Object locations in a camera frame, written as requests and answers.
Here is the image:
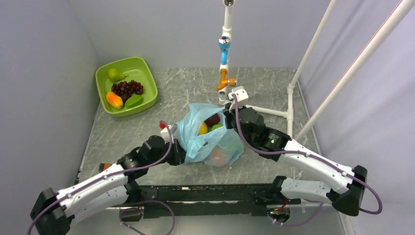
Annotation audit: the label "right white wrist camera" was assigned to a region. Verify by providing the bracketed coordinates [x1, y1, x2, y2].
[228, 86, 249, 112]

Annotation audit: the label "orange fake fruit in bag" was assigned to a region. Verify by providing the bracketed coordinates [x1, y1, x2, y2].
[207, 146, 228, 166]

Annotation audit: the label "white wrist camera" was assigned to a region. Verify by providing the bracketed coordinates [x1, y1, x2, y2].
[228, 86, 249, 112]
[159, 122, 178, 142]

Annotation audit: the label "dark red fake grapes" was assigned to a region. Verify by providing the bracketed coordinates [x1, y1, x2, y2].
[111, 80, 144, 103]

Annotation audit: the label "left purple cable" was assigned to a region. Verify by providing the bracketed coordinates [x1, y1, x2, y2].
[27, 120, 176, 235]

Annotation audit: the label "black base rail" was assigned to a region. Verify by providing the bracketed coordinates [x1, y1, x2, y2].
[118, 184, 300, 218]

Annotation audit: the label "yellow fake fruit in bag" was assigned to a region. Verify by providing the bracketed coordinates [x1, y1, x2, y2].
[198, 122, 209, 136]

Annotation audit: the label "orange black small object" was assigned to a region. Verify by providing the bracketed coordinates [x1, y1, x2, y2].
[98, 163, 112, 172]

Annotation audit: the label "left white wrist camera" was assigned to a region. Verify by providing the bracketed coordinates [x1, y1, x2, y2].
[159, 122, 178, 142]

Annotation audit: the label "green plastic tray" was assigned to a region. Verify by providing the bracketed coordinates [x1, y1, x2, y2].
[95, 57, 158, 117]

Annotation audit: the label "green fake fruit in bag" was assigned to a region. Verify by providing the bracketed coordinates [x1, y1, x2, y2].
[210, 123, 222, 131]

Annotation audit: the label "blue printed plastic bag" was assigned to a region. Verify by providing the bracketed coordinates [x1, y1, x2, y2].
[177, 103, 244, 166]

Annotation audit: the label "dark red fake fruit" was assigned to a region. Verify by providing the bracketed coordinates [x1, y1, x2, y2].
[204, 114, 221, 127]

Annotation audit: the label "green fake pear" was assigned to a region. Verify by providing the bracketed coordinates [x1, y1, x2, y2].
[107, 68, 127, 82]

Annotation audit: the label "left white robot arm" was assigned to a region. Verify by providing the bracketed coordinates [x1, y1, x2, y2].
[27, 136, 186, 235]

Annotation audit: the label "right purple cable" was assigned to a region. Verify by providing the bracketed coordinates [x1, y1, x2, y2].
[231, 94, 383, 228]

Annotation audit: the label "purple cable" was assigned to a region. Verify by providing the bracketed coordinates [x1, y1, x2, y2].
[27, 120, 176, 235]
[231, 94, 383, 228]

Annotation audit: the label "green fake fruit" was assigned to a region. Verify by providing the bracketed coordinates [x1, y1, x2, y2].
[210, 123, 222, 131]
[124, 94, 143, 109]

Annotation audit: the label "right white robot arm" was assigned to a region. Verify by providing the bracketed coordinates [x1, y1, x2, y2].
[223, 104, 368, 216]

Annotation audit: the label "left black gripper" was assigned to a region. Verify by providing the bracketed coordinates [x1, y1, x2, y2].
[148, 139, 192, 167]

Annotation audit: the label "white pvc pipe frame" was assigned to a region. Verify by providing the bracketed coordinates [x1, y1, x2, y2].
[216, 0, 415, 140]

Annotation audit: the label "orange fake mango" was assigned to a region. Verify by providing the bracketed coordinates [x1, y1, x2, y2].
[106, 92, 124, 110]

